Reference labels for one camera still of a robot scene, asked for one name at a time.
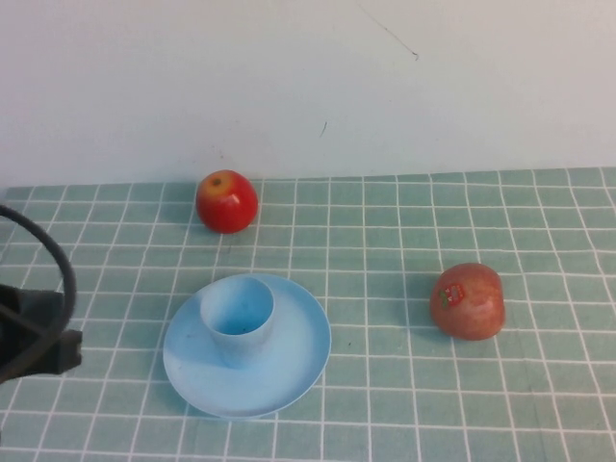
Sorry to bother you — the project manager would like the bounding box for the light blue plastic cup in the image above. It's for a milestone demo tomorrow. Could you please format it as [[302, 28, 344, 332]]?
[[199, 275, 276, 371]]

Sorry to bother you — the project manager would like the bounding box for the dull red apple with sticker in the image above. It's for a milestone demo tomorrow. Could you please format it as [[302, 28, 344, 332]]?
[[428, 262, 506, 342]]

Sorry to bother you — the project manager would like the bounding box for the light blue plastic plate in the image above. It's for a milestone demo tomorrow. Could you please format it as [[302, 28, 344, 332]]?
[[162, 273, 333, 420]]

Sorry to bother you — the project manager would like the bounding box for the black cable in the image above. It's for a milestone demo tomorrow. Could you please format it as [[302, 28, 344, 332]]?
[[0, 203, 78, 384]]

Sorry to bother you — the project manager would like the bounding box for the green checkered tablecloth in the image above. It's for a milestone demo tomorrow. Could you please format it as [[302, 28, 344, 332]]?
[[0, 167, 616, 462]]

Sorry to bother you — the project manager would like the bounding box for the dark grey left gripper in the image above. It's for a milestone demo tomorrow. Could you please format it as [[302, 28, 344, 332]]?
[[0, 282, 85, 381]]

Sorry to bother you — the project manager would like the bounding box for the shiny red apple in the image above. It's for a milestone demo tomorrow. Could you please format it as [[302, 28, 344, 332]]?
[[194, 169, 260, 236]]

